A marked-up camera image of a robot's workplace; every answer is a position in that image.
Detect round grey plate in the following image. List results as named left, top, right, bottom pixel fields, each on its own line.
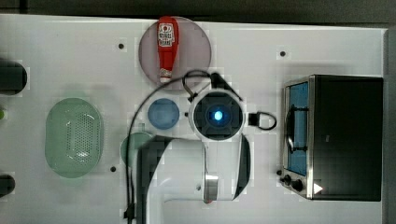
left=137, top=17, right=212, bottom=86

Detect blue bowl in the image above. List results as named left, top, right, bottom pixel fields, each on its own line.
left=148, top=98, right=179, bottom=130

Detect red ketchup bottle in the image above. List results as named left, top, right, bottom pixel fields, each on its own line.
left=157, top=16, right=179, bottom=83

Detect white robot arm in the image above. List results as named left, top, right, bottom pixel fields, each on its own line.
left=134, top=89, right=251, bottom=224

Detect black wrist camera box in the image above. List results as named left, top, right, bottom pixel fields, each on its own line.
left=247, top=113, right=260, bottom=127

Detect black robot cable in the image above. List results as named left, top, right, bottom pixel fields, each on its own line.
left=122, top=69, right=244, bottom=224

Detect black toaster oven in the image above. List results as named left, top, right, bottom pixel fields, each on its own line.
left=277, top=75, right=384, bottom=202

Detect green perforated basket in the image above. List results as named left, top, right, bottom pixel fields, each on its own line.
left=45, top=98, right=104, bottom=178

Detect black object at lower left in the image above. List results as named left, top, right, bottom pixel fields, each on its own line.
left=0, top=175, right=16, bottom=197

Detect green cup with handle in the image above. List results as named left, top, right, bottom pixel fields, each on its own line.
left=120, top=123, right=152, bottom=166

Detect black cylinder on table edge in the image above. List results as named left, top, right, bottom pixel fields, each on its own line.
left=0, top=60, right=27, bottom=95

